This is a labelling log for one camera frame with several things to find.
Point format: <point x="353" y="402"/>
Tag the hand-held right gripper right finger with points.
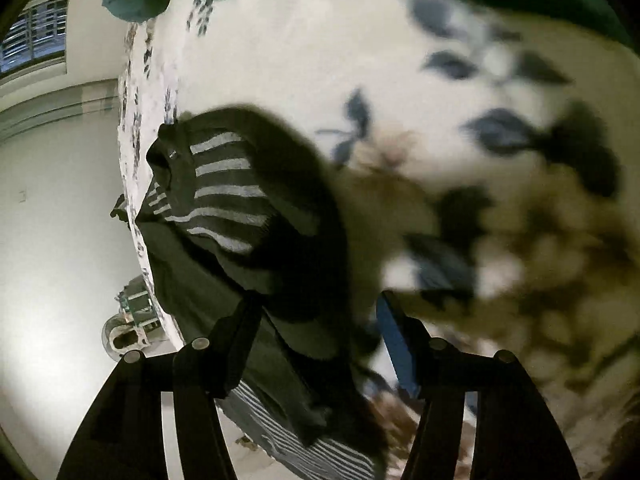
<point x="395" y="345"/>

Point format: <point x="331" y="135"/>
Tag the window with grille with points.
<point x="35" y="35"/>

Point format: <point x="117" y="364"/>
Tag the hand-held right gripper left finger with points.
<point x="235" y="340"/>

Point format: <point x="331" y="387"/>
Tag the dark green striped sweater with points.
<point x="235" y="200"/>

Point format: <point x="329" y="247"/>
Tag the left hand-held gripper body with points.
<point x="131" y="322"/>

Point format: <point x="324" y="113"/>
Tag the white floral bed sheet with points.
<point x="310" y="60"/>

